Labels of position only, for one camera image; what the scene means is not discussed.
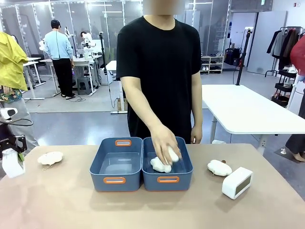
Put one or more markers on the black clothes rack with coats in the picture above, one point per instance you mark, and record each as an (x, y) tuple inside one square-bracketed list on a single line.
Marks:
[(283, 47)]

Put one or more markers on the black suitcases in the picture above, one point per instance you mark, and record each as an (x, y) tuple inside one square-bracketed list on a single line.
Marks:
[(233, 56)]

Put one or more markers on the person in yellow jacket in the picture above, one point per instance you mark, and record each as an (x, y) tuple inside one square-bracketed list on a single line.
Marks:
[(12, 71)]

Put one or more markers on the person's right forearm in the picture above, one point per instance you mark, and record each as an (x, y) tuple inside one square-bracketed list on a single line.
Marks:
[(145, 112)]

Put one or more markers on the large white table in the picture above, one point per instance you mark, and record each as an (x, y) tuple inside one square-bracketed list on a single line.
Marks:
[(245, 105)]

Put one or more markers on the white plush pouch brown button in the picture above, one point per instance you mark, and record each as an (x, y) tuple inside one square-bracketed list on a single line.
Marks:
[(219, 168)]

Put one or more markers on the person in red top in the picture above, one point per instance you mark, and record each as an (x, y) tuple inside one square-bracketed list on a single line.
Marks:
[(299, 55)]

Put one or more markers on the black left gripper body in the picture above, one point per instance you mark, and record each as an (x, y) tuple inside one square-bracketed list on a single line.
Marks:
[(9, 141)]

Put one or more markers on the white standing desk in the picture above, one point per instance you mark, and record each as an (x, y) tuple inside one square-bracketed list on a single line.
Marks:
[(115, 78)]

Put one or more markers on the white shoe rack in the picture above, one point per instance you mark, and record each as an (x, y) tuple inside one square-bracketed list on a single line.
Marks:
[(212, 64)]

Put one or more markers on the black camera tripod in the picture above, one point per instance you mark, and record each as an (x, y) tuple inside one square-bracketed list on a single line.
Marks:
[(243, 55)]

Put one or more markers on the person in light blue shirt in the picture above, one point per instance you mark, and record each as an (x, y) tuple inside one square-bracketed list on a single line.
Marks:
[(59, 52)]

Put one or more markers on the person's left hand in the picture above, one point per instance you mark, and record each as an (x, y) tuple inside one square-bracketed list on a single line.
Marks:
[(196, 134)]

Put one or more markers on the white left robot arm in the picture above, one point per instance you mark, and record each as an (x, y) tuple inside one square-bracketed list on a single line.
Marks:
[(8, 112)]

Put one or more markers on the grey plastic stool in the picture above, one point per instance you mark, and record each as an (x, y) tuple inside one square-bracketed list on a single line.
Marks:
[(84, 84)]

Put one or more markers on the person's left forearm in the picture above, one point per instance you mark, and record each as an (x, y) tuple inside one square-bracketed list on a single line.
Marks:
[(196, 109)]

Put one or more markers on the person's right hand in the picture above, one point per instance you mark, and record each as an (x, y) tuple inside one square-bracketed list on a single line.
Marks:
[(164, 140)]

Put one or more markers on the person in black t-shirt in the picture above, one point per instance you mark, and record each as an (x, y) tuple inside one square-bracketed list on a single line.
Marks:
[(157, 59)]

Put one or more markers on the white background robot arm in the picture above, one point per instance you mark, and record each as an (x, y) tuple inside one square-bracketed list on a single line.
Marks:
[(87, 45)]

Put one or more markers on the black utility cart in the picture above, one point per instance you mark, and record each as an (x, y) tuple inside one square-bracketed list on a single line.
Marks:
[(284, 88)]

